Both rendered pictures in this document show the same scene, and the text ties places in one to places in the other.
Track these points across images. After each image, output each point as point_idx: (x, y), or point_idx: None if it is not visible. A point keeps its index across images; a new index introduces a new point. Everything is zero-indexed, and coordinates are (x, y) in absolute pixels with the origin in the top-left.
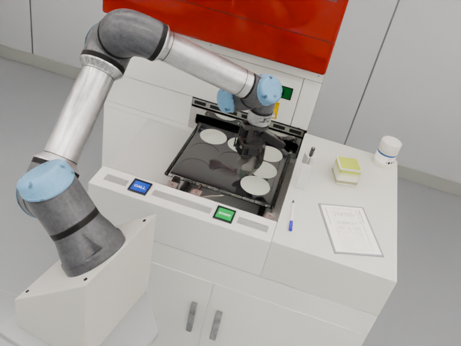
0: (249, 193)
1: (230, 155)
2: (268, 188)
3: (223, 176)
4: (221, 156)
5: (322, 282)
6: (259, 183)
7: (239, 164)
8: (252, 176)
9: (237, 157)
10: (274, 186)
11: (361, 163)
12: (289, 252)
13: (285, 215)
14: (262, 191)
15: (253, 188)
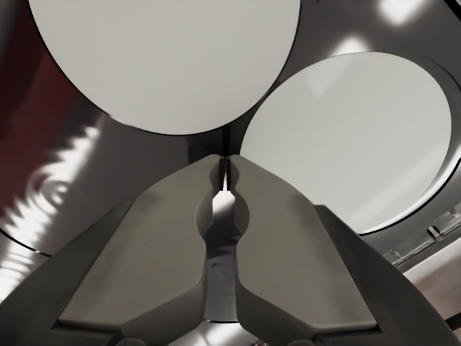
0: (394, 220)
1: (10, 198)
2: (415, 80)
3: (216, 281)
4: (32, 241)
5: None
6: (338, 127)
7: (105, 175)
8: (247, 143)
9: (22, 160)
10: (420, 5)
11: None
12: None
13: None
14: (416, 140)
15: (365, 185)
